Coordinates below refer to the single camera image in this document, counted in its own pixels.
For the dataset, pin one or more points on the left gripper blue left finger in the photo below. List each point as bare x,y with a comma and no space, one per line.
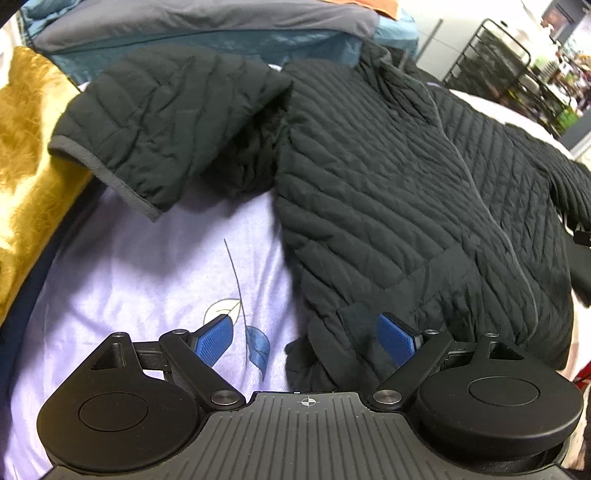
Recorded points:
211,340

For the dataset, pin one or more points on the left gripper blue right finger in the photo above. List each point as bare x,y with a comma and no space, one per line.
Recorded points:
398,339

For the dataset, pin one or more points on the black quilted jacket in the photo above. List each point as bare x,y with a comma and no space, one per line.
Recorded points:
167,116

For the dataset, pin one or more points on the black garment white lettering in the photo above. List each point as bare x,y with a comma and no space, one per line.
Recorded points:
579,260

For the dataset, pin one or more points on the gold shiny fabric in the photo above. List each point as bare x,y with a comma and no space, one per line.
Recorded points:
37,188

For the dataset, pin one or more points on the black metal shelf rack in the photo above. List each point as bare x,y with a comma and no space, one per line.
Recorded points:
495,66

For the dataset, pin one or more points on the orange cloth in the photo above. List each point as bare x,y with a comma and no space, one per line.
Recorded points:
388,8

